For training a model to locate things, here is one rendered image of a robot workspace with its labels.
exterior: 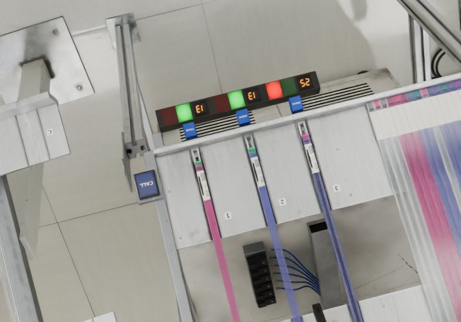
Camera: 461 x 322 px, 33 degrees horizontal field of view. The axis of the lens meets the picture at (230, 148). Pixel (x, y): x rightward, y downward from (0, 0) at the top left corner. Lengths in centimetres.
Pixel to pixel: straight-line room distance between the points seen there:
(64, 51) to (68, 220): 59
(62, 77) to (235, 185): 87
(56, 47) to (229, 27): 49
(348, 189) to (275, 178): 15
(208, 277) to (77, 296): 92
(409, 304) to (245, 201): 37
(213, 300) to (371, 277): 40
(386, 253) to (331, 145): 50
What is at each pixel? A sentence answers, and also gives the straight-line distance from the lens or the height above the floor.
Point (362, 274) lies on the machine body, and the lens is 200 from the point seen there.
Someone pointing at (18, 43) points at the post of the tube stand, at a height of 1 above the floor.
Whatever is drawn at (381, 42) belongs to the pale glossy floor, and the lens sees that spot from 238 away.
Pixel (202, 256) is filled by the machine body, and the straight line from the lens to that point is 186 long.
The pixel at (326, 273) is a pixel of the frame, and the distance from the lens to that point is 190.
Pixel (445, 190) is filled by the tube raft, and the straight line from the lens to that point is 157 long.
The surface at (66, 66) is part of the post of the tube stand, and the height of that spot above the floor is 1.
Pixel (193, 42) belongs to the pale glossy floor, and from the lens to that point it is 225.
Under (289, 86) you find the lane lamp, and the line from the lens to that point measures 160.
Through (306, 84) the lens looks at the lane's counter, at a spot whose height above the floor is 66.
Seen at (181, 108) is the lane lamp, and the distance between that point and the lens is 160.
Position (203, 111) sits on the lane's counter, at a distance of 159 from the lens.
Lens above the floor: 204
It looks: 57 degrees down
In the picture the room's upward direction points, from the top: 163 degrees clockwise
